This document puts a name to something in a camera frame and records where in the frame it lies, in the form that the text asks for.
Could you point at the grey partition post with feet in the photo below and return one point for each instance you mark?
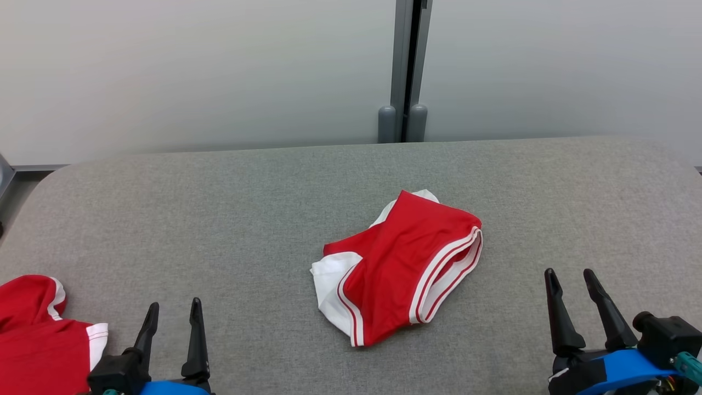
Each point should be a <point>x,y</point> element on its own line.
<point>402,66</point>

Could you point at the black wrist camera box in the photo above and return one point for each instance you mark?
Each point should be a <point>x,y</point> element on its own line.
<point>118,374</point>
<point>666,337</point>

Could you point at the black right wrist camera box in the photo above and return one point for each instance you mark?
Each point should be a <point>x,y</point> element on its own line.
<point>666,337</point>

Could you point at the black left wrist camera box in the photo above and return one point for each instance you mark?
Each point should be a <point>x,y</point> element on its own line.
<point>118,374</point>

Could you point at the blue-banded left gripper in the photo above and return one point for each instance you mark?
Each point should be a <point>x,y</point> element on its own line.
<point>175,388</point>

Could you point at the red white-trimmed lettered jersey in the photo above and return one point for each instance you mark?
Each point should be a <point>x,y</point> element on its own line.
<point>395,269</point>

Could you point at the red garment with white cuff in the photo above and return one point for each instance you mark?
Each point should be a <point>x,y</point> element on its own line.
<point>33,351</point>

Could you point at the blue-banded right gripper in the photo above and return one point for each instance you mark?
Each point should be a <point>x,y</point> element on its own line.
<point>609,373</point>

